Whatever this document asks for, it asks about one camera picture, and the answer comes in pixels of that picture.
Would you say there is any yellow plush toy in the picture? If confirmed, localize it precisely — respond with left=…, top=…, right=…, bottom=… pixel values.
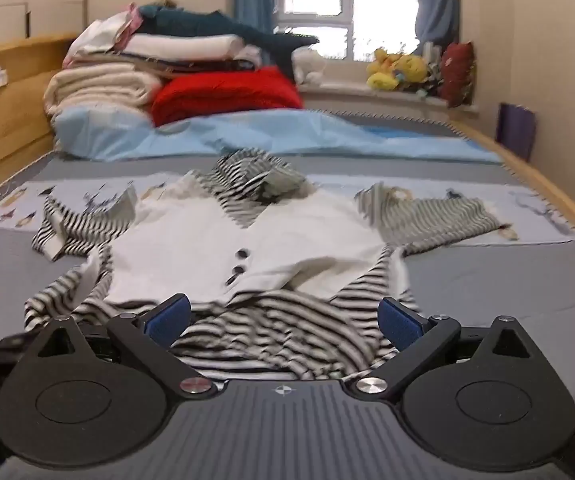
left=366, top=49, right=431, bottom=92

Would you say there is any black white striped hoodie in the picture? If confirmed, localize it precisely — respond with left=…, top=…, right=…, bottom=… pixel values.
left=24, top=147, right=518, bottom=382

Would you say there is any white plush toy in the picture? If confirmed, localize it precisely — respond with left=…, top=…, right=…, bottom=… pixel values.
left=292, top=49, right=326, bottom=85

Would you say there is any cream folded blanket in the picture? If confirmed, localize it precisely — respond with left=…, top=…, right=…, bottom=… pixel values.
left=44, top=62, right=161, bottom=116

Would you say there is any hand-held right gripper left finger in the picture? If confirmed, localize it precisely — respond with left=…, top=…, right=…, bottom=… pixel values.
left=28, top=294, right=218, bottom=400

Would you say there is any pink white cloth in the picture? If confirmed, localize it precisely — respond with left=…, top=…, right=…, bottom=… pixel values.
left=62, top=2, right=143, bottom=68

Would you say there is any red knitted blanket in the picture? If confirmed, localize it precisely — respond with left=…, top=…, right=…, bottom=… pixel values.
left=150, top=66, right=304, bottom=127

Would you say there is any light blue duvet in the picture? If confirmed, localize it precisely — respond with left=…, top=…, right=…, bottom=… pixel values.
left=50, top=105, right=503, bottom=163

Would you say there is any red cushion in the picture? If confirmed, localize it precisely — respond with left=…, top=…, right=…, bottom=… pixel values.
left=440, top=42, right=476, bottom=108

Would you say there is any teal shark plush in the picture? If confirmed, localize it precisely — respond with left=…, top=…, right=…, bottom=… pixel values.
left=138, top=5, right=321, bottom=68

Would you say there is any purple box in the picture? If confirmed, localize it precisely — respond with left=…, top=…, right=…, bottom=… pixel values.
left=497, top=102, right=537, bottom=161

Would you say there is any white folded blanket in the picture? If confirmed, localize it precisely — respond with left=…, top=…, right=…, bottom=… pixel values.
left=118, top=34, right=248, bottom=63

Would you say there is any window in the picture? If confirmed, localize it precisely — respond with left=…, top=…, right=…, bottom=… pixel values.
left=272, top=0, right=421, bottom=63

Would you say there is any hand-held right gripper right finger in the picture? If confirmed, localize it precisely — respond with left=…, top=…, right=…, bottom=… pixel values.
left=352, top=297, right=541, bottom=401

